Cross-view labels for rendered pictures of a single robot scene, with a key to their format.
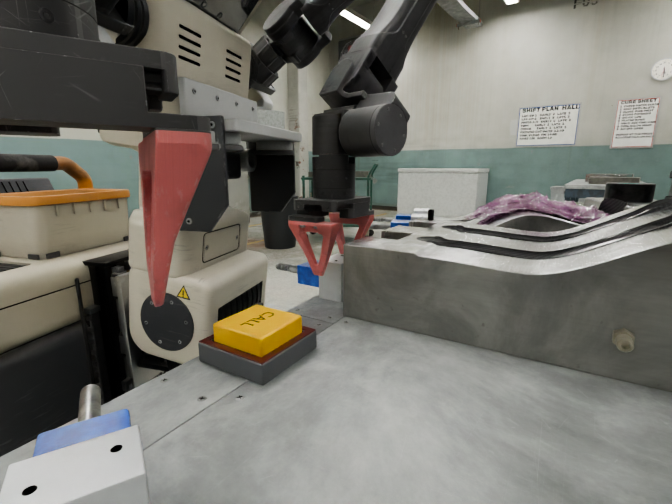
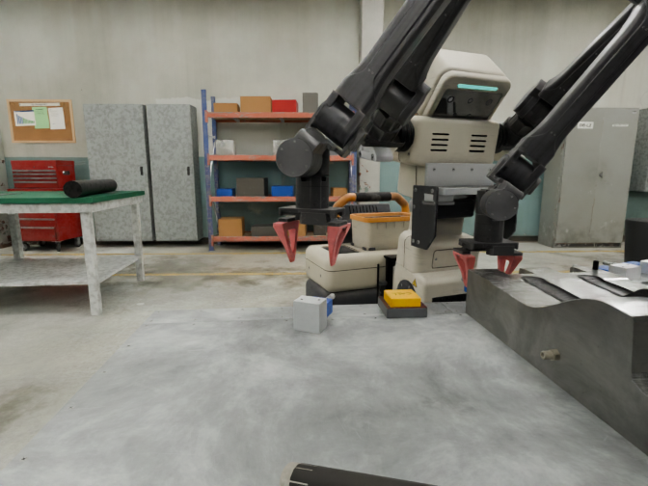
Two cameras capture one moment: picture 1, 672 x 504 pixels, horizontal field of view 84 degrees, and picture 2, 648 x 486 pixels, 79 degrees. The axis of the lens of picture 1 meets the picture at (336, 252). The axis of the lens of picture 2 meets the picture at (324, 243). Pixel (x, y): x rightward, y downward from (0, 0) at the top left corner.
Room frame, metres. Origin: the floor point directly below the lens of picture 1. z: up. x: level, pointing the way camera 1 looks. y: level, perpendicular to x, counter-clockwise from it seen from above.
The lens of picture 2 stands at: (-0.25, -0.45, 1.08)
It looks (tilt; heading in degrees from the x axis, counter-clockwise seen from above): 10 degrees down; 53
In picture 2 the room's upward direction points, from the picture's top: straight up
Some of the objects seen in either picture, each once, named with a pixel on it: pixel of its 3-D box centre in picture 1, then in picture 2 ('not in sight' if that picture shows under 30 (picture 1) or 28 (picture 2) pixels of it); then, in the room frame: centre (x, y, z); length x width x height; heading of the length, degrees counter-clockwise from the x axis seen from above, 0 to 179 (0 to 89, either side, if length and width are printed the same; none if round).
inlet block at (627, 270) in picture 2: (396, 227); (601, 272); (0.77, -0.12, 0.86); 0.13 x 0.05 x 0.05; 76
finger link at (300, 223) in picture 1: (324, 238); (473, 265); (0.49, 0.02, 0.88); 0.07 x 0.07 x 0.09; 59
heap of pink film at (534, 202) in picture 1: (534, 207); not in sight; (0.76, -0.40, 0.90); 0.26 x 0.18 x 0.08; 76
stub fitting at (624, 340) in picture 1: (623, 341); (550, 355); (0.28, -0.23, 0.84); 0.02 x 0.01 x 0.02; 149
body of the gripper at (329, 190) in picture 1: (333, 183); (488, 231); (0.51, 0.00, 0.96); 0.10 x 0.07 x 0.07; 149
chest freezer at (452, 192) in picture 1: (441, 193); not in sight; (7.30, -2.03, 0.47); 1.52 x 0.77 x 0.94; 55
